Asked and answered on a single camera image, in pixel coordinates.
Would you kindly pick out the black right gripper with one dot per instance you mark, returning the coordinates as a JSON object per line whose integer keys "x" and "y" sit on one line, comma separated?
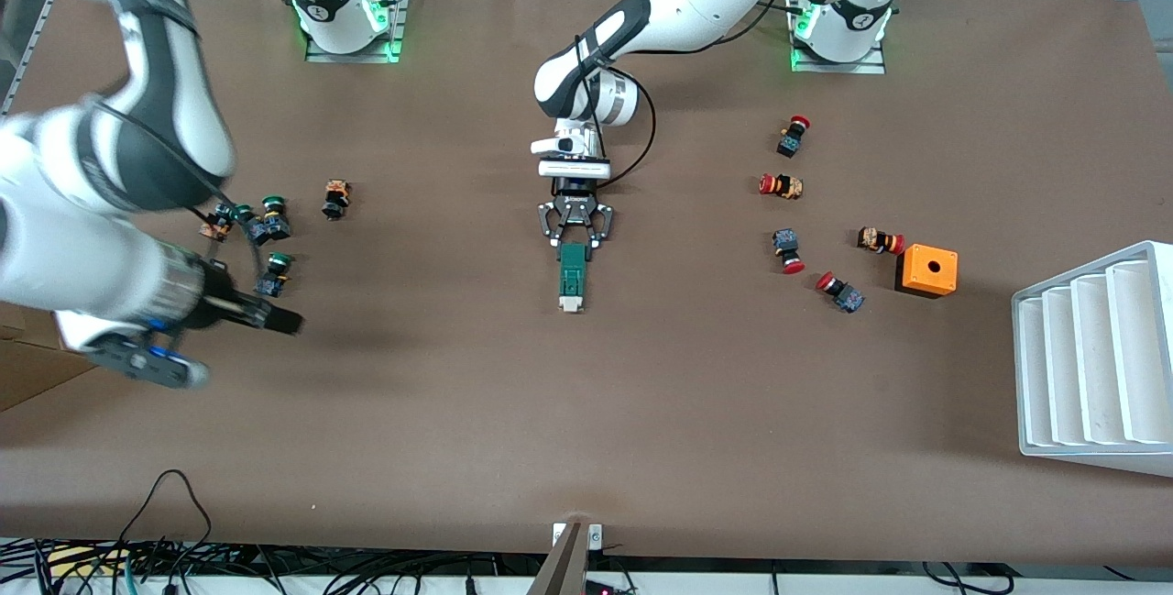
{"x": 220, "y": 296}

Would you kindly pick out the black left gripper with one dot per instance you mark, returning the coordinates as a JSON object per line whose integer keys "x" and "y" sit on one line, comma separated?
{"x": 575, "y": 207}

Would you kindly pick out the green load switch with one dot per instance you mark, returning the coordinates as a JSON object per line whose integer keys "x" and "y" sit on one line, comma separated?
{"x": 573, "y": 279}

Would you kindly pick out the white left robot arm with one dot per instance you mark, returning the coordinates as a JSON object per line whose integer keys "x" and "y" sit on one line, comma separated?
{"x": 696, "y": 8}

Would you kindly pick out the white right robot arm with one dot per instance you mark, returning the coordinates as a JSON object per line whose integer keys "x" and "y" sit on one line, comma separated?
{"x": 55, "y": 247}

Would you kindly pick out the green button blue contact block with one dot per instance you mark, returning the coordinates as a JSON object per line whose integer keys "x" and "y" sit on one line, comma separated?
{"x": 270, "y": 283}
{"x": 258, "y": 232}
{"x": 278, "y": 226}

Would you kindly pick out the red button orange contact block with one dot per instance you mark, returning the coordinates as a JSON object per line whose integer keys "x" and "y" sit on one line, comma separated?
{"x": 783, "y": 186}
{"x": 878, "y": 239}

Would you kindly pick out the red button blue contact block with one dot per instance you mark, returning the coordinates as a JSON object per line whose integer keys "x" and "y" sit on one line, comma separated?
{"x": 786, "y": 245}
{"x": 791, "y": 141}
{"x": 843, "y": 292}

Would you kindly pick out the brown cardboard box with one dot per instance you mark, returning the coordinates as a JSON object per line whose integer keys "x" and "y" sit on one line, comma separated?
{"x": 23, "y": 375}

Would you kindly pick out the yellow tag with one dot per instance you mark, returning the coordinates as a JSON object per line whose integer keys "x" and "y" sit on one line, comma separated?
{"x": 78, "y": 560}

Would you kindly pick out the brown support beam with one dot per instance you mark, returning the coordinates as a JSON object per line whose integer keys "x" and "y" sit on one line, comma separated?
{"x": 561, "y": 567}

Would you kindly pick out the white ridged plastic tray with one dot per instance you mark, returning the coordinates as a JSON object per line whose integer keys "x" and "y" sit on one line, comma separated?
{"x": 1090, "y": 357}

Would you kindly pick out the aluminium right arm base plate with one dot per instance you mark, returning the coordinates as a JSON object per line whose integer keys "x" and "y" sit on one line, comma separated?
{"x": 353, "y": 54}

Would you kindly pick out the aluminium left arm base plate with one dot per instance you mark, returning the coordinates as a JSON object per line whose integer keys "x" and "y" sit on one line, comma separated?
{"x": 838, "y": 66}

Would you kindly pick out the silver metal bracket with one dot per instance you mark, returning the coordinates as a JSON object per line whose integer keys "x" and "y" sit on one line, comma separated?
{"x": 596, "y": 536}

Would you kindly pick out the orange button enclosure box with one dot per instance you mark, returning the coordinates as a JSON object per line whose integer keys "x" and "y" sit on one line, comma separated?
{"x": 939, "y": 276}

